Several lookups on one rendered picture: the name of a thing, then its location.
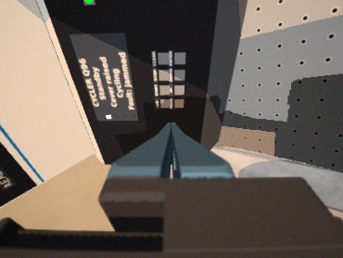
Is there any beige benchtop instrument with black keypad panel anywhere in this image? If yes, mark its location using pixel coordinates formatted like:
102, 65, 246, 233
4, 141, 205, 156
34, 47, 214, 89
0, 0, 248, 208

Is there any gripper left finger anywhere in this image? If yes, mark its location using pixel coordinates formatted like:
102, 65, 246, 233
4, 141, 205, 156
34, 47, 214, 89
105, 123, 172, 181

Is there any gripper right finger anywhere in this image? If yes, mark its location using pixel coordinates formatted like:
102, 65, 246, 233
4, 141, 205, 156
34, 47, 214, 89
171, 123, 235, 178

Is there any grey perforated base plate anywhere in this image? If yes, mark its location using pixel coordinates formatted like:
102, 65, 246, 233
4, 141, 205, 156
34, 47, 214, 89
214, 0, 343, 174

